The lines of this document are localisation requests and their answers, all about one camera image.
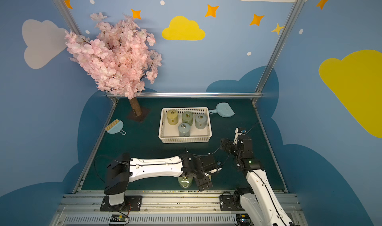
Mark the green tea canister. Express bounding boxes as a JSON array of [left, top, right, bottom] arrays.
[[178, 176, 193, 189], [182, 111, 194, 126]]

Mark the white perforated plastic basket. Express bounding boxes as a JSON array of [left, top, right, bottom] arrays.
[[158, 107, 212, 143]]

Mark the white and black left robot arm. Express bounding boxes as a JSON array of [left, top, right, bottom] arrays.
[[104, 152, 221, 207]]

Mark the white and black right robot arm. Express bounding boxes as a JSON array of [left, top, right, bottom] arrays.
[[220, 134, 294, 226]]

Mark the grey-blue tea canister back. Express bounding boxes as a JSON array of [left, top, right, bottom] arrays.
[[194, 114, 208, 129]]

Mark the blue tea canister front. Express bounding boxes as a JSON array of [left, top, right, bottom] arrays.
[[178, 123, 191, 137]]

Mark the yellow tea canister back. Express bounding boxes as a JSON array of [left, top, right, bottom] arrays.
[[166, 109, 179, 125]]

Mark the light blue dustpan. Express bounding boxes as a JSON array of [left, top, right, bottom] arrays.
[[209, 103, 235, 118]]

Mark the right controller board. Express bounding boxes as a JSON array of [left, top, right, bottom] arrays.
[[235, 214, 252, 226]]

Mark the controller board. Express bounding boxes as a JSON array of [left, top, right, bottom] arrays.
[[109, 214, 128, 225], [235, 214, 252, 226]]

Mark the light blue hand brush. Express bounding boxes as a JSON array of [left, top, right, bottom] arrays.
[[104, 119, 126, 135]]

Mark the left controller board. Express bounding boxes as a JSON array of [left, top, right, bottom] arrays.
[[109, 214, 128, 225]]

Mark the pink cherry blossom tree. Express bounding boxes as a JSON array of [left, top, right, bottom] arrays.
[[65, 13, 162, 117]]

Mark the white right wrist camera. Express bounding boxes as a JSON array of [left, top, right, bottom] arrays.
[[233, 127, 247, 145]]

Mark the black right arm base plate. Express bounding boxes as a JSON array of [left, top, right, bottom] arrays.
[[219, 195, 245, 212]]

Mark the aluminium front rail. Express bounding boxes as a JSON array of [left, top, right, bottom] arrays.
[[49, 190, 309, 226]]

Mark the aluminium back frame bar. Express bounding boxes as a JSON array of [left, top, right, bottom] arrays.
[[139, 92, 262, 99]]

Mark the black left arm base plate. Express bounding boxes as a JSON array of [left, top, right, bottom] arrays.
[[99, 195, 143, 212]]

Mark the right aluminium frame post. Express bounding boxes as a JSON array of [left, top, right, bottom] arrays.
[[251, 0, 307, 108]]

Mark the aluminium frame post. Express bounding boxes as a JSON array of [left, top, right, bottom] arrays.
[[44, 0, 117, 105], [251, 0, 307, 108]]

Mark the left aluminium frame post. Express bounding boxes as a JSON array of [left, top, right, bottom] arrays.
[[44, 0, 117, 105]]

